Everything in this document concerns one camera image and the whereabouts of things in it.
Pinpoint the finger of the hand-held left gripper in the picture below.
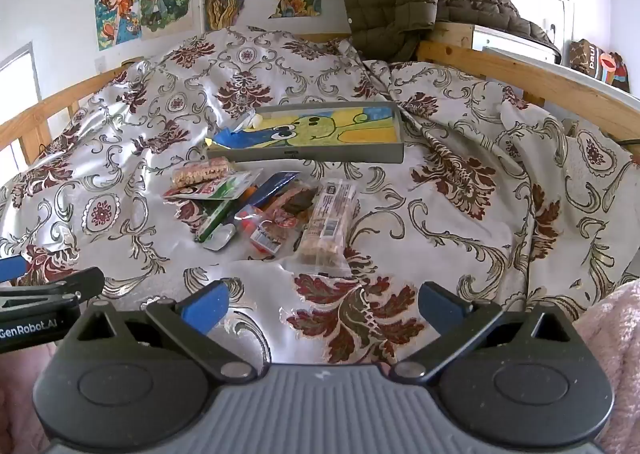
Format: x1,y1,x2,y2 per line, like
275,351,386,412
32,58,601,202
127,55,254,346
0,256,27,284
0,267,105,309

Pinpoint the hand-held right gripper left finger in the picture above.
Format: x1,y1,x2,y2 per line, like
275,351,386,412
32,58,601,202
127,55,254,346
62,279,257,383

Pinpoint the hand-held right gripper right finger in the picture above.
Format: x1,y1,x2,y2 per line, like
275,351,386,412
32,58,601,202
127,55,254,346
390,280,587,383

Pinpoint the green stick packet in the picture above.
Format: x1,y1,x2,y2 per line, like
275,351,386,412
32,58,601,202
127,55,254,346
195,198,247,243

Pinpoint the red clear candy packet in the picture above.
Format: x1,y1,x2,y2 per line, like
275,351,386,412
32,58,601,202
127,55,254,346
234,204,292,255

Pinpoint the white pouch red green print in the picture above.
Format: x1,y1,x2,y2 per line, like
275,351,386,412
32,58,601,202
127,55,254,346
162,170,262,201

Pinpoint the puffed rice cracker packet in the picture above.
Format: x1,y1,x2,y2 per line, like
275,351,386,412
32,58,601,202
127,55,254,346
172,157,237,188

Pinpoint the brown snack packet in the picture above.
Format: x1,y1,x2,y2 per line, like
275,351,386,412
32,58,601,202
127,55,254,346
270,185,321,226

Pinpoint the long clear nut bar packet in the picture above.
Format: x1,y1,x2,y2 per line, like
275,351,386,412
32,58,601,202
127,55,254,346
294,178,359,277

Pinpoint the dark blue snack packet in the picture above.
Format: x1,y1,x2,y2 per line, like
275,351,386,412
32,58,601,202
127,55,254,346
249,171,302,209

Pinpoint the grey tray with painted bottom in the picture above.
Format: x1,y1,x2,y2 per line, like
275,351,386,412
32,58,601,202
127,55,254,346
206,101,405,165

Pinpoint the floral patterned blanket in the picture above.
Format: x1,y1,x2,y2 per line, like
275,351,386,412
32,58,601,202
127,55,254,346
0,25,640,370

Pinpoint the window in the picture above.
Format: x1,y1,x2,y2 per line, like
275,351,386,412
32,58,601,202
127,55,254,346
0,41,42,166

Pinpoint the pink fluffy blanket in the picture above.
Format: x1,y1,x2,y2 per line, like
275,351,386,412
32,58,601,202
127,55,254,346
571,278,640,454

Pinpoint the brown printed bag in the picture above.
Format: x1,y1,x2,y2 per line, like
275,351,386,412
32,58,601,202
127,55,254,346
567,38,632,93

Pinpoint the wooden bed frame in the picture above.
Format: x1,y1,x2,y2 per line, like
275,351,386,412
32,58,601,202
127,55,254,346
0,21,640,165

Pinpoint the orange-haired girl wall poster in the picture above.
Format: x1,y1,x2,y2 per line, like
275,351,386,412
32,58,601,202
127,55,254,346
94,0,144,51

